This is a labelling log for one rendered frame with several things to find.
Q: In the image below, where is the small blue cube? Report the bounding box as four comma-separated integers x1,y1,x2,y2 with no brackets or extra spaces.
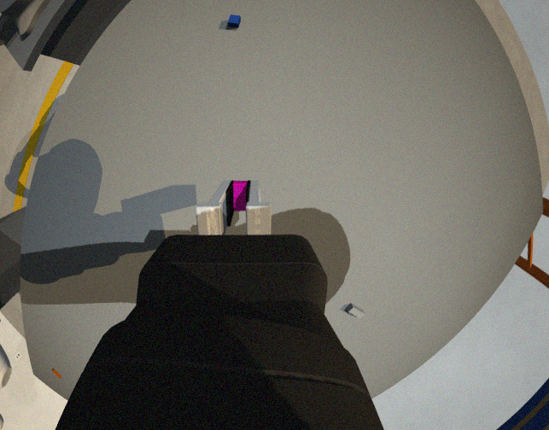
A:
228,15,241,28

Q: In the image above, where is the magenta rod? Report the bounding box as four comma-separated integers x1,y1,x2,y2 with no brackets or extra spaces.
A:
233,181,248,211

